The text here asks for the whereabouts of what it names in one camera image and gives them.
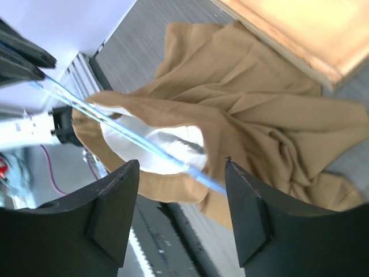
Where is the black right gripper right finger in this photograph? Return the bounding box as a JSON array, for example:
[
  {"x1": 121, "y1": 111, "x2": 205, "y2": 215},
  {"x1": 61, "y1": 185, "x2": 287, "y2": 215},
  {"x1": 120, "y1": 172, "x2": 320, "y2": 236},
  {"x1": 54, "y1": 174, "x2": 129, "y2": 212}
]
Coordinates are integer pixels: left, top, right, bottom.
[{"x1": 225, "y1": 160, "x2": 368, "y2": 277}]

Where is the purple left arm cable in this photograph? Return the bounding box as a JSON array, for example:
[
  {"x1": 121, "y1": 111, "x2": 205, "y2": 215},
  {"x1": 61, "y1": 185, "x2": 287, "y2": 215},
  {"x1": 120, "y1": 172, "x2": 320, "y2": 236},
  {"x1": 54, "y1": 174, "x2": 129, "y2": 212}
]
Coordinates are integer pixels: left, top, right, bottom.
[{"x1": 39, "y1": 144, "x2": 99, "y2": 197}]

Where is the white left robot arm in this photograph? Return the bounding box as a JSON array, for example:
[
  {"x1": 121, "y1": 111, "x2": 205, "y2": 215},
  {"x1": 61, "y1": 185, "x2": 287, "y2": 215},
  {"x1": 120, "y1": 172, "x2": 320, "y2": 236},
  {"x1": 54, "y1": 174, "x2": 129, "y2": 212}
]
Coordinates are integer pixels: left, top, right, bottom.
[{"x1": 1, "y1": 20, "x2": 82, "y2": 151}]

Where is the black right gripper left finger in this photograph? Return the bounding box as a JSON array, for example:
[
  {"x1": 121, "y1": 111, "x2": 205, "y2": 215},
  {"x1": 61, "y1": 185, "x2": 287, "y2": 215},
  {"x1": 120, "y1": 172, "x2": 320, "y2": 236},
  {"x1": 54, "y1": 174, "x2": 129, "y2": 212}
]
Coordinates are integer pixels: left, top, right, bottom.
[{"x1": 1, "y1": 160, "x2": 140, "y2": 277}]

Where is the light blue wire hanger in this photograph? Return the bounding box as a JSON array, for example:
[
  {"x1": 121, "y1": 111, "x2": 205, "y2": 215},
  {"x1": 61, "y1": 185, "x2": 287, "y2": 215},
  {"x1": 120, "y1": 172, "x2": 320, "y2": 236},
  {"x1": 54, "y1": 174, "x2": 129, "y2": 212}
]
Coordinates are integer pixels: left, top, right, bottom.
[{"x1": 29, "y1": 76, "x2": 227, "y2": 195}]

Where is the wooden hanger rack with tray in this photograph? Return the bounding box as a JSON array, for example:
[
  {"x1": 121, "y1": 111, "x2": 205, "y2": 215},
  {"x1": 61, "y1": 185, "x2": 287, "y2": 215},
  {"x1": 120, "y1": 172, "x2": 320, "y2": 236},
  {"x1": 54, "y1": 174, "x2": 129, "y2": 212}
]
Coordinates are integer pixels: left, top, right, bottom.
[{"x1": 215, "y1": 1, "x2": 368, "y2": 91}]

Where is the white slotted cable duct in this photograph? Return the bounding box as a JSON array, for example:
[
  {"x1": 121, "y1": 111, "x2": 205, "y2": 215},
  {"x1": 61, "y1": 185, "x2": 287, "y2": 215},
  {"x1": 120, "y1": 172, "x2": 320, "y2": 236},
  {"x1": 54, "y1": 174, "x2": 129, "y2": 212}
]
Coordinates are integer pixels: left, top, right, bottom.
[{"x1": 129, "y1": 227, "x2": 155, "y2": 277}]

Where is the tan skirt with white lining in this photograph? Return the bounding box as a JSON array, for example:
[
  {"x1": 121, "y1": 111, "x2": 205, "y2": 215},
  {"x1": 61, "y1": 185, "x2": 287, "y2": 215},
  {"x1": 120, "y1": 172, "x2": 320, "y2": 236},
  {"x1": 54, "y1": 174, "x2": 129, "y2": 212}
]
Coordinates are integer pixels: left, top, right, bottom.
[{"x1": 70, "y1": 20, "x2": 369, "y2": 231}]

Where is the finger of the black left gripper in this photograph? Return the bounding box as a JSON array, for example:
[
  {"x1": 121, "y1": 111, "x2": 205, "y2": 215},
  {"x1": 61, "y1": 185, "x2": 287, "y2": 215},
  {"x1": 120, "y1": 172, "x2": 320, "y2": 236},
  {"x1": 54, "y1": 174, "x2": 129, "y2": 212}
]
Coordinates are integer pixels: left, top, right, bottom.
[{"x1": 1, "y1": 20, "x2": 57, "y2": 87}]

